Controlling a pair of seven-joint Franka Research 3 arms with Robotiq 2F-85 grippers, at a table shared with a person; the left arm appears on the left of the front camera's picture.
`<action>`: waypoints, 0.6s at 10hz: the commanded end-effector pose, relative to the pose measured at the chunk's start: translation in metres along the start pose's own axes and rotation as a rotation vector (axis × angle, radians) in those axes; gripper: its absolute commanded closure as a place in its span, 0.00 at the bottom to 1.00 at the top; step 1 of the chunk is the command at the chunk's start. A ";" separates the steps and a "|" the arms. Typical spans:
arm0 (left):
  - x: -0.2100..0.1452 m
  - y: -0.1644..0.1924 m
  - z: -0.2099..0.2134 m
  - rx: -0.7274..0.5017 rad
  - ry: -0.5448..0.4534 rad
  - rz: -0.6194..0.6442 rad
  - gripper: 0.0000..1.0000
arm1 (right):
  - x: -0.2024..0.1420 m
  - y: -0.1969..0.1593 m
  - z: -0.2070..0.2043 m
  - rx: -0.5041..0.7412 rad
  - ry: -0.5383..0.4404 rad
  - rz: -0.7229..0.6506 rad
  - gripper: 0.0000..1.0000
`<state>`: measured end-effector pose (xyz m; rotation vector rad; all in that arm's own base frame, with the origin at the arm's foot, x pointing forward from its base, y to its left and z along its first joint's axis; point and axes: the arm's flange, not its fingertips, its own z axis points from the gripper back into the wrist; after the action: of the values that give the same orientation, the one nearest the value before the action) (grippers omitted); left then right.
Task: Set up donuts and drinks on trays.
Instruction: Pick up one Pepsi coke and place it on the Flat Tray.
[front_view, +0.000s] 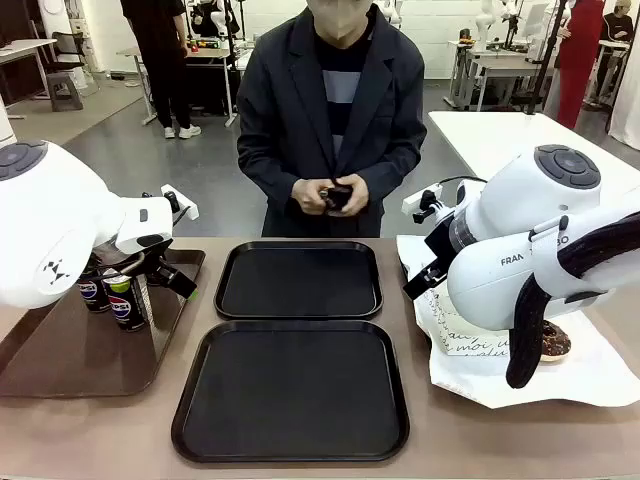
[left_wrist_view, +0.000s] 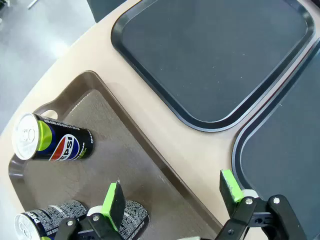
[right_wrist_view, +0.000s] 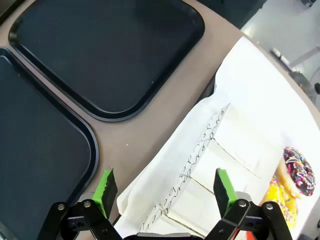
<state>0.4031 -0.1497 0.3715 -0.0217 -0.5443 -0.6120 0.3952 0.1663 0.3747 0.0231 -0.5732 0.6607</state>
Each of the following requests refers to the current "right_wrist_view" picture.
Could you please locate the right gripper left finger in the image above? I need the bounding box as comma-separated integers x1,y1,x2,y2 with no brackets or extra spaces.
37,167,123,240

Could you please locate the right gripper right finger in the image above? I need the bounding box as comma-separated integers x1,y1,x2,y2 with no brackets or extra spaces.
206,168,293,240

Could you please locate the white script paper donut box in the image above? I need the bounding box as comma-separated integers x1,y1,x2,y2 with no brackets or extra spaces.
188,138,262,198
163,176,226,227
212,102,285,179
137,213,208,240

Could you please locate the yellow glazed sprinkle donut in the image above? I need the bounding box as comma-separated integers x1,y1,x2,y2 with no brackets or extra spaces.
259,174,300,231

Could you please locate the chocolate sprinkle donut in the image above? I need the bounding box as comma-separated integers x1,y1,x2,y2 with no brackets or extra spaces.
277,146,316,200

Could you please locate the black plastic serving tray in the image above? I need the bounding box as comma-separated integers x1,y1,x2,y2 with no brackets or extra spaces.
0,47,100,240
7,0,206,123

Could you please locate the white parchment paper sheet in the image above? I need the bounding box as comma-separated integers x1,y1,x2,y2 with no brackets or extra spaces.
116,36,320,240

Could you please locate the grey metal frame leg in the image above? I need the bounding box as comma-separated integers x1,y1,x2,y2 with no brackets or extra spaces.
269,46,320,67

